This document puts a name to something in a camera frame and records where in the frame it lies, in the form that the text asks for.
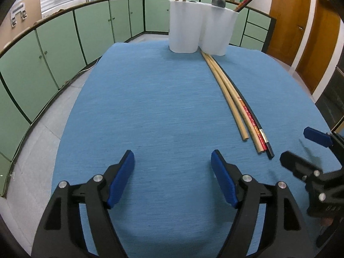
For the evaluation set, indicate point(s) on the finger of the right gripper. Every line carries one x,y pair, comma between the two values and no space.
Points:
318,137
301,168

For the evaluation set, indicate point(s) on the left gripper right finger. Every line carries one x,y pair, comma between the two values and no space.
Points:
284,232

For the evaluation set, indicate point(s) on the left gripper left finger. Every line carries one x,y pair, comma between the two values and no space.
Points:
60,232

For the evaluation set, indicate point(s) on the black chopstick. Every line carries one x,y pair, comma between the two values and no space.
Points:
269,151

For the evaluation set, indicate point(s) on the red patterned chopstick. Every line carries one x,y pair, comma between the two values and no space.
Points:
258,133

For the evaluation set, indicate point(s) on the green lower kitchen cabinets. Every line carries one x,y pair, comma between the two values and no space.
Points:
38,63

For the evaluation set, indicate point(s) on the black oven appliance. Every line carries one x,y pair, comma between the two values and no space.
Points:
330,103

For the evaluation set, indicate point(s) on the bamboo chopstick red end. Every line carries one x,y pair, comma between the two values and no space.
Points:
244,117

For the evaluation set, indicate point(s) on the light bamboo chopstick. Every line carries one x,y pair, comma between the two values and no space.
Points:
228,98

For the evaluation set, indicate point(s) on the brown wooden door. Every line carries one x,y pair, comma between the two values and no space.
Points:
291,20
320,45

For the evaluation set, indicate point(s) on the blue table mat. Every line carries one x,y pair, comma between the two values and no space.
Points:
168,109

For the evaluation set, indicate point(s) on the grey spoon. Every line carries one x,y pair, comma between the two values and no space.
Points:
219,3

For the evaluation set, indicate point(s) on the white utensil holder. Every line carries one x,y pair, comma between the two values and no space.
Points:
198,25

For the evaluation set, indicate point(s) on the brown cardboard board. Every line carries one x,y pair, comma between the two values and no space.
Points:
21,17

